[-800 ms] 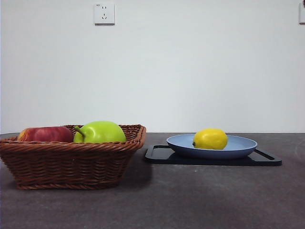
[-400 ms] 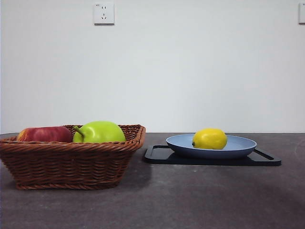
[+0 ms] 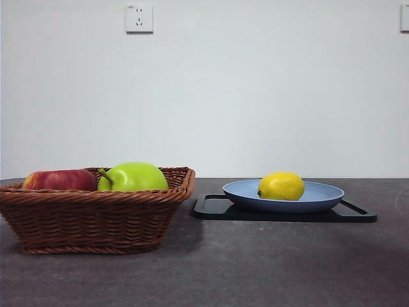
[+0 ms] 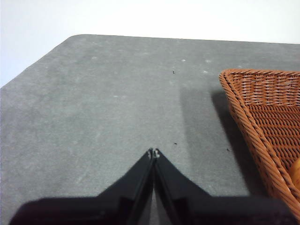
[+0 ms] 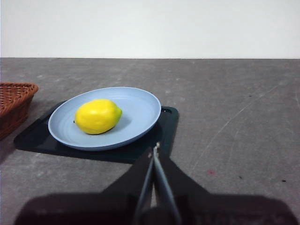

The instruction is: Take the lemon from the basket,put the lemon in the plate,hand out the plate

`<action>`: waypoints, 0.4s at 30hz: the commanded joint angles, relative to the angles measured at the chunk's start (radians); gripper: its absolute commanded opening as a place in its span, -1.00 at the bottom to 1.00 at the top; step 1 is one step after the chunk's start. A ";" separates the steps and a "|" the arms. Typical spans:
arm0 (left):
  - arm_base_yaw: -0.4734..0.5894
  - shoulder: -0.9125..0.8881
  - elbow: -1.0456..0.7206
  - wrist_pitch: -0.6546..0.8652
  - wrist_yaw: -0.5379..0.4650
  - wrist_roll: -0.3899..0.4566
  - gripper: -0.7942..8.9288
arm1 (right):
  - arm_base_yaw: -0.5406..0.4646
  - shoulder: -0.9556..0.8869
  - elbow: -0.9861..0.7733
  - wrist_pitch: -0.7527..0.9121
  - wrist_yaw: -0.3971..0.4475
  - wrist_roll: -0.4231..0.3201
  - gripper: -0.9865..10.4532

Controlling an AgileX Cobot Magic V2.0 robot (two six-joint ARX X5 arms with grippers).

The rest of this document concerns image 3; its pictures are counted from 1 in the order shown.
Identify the red apple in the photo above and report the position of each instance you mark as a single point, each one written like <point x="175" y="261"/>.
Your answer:
<point x="59" y="180"/>

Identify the green apple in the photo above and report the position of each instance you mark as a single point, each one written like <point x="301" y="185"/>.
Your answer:
<point x="137" y="179"/>

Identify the white wall socket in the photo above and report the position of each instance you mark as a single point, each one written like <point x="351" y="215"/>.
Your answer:
<point x="139" y="19"/>
<point x="405" y="18"/>

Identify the black tray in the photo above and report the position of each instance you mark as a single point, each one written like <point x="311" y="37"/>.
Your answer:
<point x="287" y="217"/>

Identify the blue plate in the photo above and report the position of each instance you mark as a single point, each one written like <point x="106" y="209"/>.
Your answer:
<point x="244" y="198"/>

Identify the brown wicker basket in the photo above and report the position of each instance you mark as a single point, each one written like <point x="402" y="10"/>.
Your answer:
<point x="96" y="217"/>

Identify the yellow lemon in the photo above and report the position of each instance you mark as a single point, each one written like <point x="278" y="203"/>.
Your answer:
<point x="282" y="186"/>

